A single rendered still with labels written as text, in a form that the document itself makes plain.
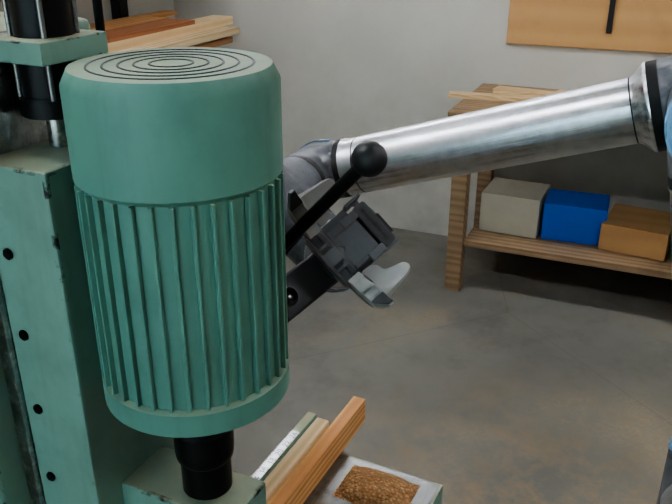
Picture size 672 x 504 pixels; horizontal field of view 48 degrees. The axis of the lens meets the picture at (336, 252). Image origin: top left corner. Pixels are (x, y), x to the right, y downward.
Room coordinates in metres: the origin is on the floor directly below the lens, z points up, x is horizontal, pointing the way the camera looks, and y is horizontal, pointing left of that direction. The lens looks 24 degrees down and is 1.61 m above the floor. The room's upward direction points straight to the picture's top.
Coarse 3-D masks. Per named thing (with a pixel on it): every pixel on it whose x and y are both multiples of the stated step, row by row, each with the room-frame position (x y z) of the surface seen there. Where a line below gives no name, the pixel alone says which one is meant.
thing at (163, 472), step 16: (160, 448) 0.68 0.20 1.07; (144, 464) 0.66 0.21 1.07; (160, 464) 0.66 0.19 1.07; (176, 464) 0.66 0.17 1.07; (128, 480) 0.63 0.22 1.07; (144, 480) 0.63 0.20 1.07; (160, 480) 0.63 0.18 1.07; (176, 480) 0.63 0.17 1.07; (240, 480) 0.63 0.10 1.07; (256, 480) 0.63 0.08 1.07; (128, 496) 0.62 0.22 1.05; (144, 496) 0.61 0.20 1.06; (160, 496) 0.61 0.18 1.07; (176, 496) 0.61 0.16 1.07; (224, 496) 0.61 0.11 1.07; (240, 496) 0.61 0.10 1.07; (256, 496) 0.61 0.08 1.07
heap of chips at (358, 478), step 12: (360, 468) 0.84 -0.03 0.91; (372, 468) 0.84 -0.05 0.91; (348, 480) 0.82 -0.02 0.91; (360, 480) 0.81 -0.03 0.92; (372, 480) 0.81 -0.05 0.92; (384, 480) 0.81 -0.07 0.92; (396, 480) 0.81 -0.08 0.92; (336, 492) 0.80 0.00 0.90; (348, 492) 0.79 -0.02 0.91; (360, 492) 0.79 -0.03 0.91; (372, 492) 0.79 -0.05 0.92; (384, 492) 0.79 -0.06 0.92; (396, 492) 0.79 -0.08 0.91; (408, 492) 0.79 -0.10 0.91
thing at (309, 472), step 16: (352, 400) 0.96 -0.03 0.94; (352, 416) 0.92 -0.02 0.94; (336, 432) 0.88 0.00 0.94; (352, 432) 0.92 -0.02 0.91; (320, 448) 0.85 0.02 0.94; (336, 448) 0.87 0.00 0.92; (304, 464) 0.81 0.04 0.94; (320, 464) 0.83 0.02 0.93; (288, 480) 0.78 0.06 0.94; (304, 480) 0.79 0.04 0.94; (288, 496) 0.75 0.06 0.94; (304, 496) 0.79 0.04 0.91
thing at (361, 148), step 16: (368, 144) 0.69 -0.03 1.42; (352, 160) 0.69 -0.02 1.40; (368, 160) 0.68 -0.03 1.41; (384, 160) 0.69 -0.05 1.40; (352, 176) 0.70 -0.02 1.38; (368, 176) 0.69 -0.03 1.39; (336, 192) 0.70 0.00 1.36; (320, 208) 0.71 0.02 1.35; (304, 224) 0.72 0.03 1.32; (288, 240) 0.73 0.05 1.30
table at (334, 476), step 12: (348, 456) 0.88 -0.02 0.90; (336, 468) 0.85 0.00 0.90; (348, 468) 0.85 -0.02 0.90; (384, 468) 0.85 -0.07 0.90; (324, 480) 0.83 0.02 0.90; (336, 480) 0.83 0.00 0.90; (408, 480) 0.83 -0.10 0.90; (420, 480) 0.83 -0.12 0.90; (312, 492) 0.80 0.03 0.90; (324, 492) 0.80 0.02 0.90; (420, 492) 0.80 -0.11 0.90; (432, 492) 0.80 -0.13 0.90
